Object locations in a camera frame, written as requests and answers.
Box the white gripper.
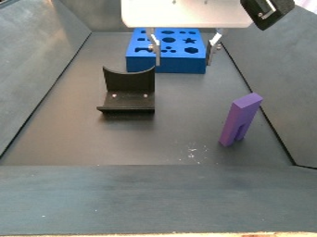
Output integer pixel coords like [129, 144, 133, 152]
[121, 0, 251, 66]

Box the purple double-square peg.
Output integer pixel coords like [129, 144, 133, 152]
[219, 93, 262, 146]

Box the blue shape-sorting board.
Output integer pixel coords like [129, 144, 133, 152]
[125, 28, 205, 74]

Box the black curved holder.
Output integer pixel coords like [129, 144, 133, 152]
[96, 68, 155, 113]

